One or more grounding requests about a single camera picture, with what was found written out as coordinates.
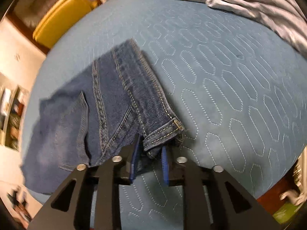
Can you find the blue denim jeans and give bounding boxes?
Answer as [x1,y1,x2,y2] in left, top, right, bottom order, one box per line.
[21,39,184,194]

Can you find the blue quilted bed mattress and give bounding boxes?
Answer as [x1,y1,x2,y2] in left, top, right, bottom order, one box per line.
[22,0,306,229]

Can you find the yellow leather chair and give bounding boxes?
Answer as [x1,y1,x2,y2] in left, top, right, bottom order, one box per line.
[32,0,98,49]

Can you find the cream wardrobe shelf unit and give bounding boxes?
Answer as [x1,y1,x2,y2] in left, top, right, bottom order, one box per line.
[0,16,46,221]

